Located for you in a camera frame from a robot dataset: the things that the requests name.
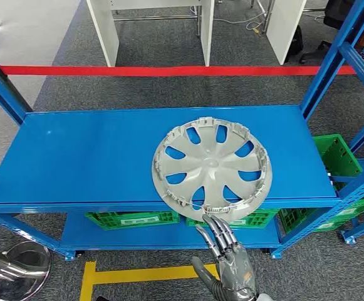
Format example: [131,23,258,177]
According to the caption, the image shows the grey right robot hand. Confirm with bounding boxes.
[192,214,259,301]

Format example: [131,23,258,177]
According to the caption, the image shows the grey plastic wheel hubcap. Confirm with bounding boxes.
[152,117,273,223]

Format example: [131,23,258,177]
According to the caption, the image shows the blue metal shelf rack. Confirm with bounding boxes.
[0,0,364,261]
[329,156,364,246]

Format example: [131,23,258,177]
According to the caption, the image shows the green plastic crate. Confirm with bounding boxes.
[85,211,180,232]
[312,134,364,217]
[186,209,279,230]
[278,205,350,235]

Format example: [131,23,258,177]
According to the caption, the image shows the red barrier belt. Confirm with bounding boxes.
[0,65,364,78]

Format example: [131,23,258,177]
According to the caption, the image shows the black bag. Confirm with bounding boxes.
[285,24,305,63]

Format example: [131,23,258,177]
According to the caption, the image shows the white desk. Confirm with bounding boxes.
[85,0,215,67]
[251,0,307,66]

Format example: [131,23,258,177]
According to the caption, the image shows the white floor cable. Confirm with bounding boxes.
[213,10,267,33]

